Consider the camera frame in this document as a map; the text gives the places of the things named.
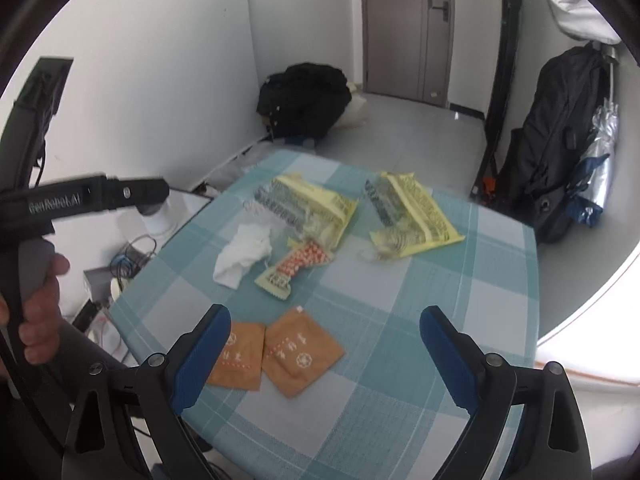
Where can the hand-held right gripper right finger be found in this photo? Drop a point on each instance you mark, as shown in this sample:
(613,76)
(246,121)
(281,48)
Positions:
(447,360)

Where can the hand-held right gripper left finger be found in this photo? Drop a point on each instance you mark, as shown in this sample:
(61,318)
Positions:
(200,360)

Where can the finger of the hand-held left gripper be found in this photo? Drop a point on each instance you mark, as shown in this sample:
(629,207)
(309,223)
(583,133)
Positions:
(140,190)

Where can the yellow plastic snack packet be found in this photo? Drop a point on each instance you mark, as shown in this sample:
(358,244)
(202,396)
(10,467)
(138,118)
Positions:
(320,205)
(420,215)

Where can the person's left hand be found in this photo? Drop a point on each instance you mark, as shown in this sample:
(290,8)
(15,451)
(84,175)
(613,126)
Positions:
(42,320)

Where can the orange sachet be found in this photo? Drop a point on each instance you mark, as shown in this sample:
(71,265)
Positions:
(240,355)
(300,350)

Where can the white cup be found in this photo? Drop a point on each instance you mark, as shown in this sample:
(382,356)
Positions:
(160,225)

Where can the teal plaid tablecloth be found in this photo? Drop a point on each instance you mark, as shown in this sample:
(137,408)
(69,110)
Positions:
(375,310)

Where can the crumpled white tissue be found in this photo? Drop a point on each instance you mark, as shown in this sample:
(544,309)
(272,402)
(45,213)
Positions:
(242,255)

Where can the small red yellow packet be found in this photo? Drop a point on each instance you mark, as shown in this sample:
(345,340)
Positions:
(300,260)

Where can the orange black item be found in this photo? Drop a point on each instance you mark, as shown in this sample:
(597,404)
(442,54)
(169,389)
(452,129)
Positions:
(488,186)

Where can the black bag on floor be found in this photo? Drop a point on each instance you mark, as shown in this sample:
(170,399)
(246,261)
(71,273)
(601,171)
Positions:
(305,100)

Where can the cream bag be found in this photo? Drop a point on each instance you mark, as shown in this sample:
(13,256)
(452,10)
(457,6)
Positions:
(356,107)

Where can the black backpack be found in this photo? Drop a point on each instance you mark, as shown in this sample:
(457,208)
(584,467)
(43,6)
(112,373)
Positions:
(550,150)

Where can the silver folded umbrella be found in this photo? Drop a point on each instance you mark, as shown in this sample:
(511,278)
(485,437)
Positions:
(602,160)

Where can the grey door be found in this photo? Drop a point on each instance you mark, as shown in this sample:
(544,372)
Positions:
(400,35)

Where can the white hanging garment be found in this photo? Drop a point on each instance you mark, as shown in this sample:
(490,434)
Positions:
(580,5)

